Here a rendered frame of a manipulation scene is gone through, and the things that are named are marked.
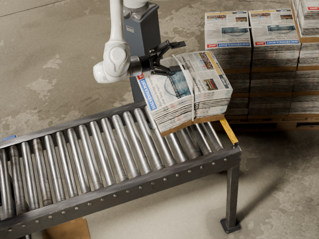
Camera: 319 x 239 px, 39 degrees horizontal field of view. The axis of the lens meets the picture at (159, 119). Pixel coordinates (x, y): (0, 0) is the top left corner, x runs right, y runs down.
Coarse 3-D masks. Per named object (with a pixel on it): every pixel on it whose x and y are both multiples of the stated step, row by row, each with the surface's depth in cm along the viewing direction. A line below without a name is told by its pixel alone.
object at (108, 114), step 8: (128, 104) 258; (136, 104) 258; (144, 104) 257; (104, 112) 256; (112, 112) 255; (120, 112) 255; (144, 112) 261; (72, 120) 254; (80, 120) 253; (88, 120) 253; (96, 120) 253; (136, 120) 264; (48, 128) 252; (56, 128) 251; (64, 128) 251; (88, 128) 256; (112, 128) 262; (24, 136) 250; (32, 136) 249; (40, 136) 248; (0, 144) 247; (8, 144) 247; (16, 144) 247; (56, 144) 257; (8, 152) 249; (32, 152) 255; (8, 160) 254
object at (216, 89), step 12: (192, 60) 223; (204, 60) 224; (216, 60) 225; (192, 72) 217; (204, 72) 218; (216, 72) 219; (204, 84) 212; (216, 84) 214; (228, 84) 215; (204, 96) 211; (216, 96) 213; (228, 96) 216; (204, 108) 218; (216, 108) 222
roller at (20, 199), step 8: (16, 152) 243; (16, 160) 239; (16, 168) 235; (16, 176) 232; (16, 184) 229; (16, 192) 226; (16, 200) 223; (24, 200) 224; (16, 208) 220; (24, 208) 220
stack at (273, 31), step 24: (216, 24) 294; (240, 24) 292; (264, 24) 290; (288, 24) 288; (216, 48) 280; (240, 48) 278; (264, 48) 278; (288, 48) 278; (312, 48) 277; (264, 72) 294; (288, 72) 292; (312, 72) 291; (288, 96) 309; (312, 96) 308; (216, 120) 331; (240, 120) 332; (264, 120) 330; (288, 120) 327; (312, 120) 326
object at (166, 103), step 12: (144, 84) 217; (156, 84) 215; (168, 84) 214; (144, 96) 213; (156, 96) 212; (168, 96) 210; (180, 96) 208; (156, 108) 208; (168, 108) 209; (180, 108) 212; (156, 120) 214; (168, 120) 217; (180, 120) 220
